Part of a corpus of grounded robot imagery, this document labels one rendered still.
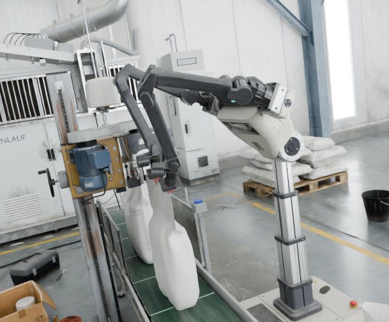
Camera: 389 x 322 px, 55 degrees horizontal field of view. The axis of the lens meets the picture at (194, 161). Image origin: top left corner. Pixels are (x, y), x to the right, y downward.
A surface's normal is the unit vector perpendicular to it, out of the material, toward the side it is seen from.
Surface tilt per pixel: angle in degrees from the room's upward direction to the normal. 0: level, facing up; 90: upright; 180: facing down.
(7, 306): 90
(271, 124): 90
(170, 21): 90
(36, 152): 90
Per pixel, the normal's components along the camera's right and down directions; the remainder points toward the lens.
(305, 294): 0.37, 0.12
